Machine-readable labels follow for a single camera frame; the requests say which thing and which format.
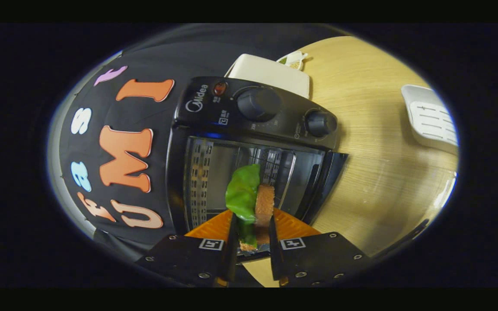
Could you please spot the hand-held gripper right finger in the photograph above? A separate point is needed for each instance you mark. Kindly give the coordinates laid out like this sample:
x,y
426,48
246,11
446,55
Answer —
x,y
274,255

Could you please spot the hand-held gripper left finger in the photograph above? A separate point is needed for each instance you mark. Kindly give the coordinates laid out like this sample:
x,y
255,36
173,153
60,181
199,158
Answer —
x,y
232,255

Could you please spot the white bread lettuce sandwich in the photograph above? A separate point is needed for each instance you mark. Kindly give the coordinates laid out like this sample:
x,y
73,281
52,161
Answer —
x,y
242,194

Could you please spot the black toaster oven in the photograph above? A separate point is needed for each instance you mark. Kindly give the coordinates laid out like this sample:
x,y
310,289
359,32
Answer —
x,y
283,121

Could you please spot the white pop-up toaster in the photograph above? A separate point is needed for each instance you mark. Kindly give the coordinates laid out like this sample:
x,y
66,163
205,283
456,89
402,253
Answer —
x,y
266,71

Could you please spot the white divided dish of beans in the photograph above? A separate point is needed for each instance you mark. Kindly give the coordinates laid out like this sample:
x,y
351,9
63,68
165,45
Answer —
x,y
294,62

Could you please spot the white plastic tray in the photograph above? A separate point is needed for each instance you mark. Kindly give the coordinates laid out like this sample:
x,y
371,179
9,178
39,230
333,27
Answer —
x,y
430,121

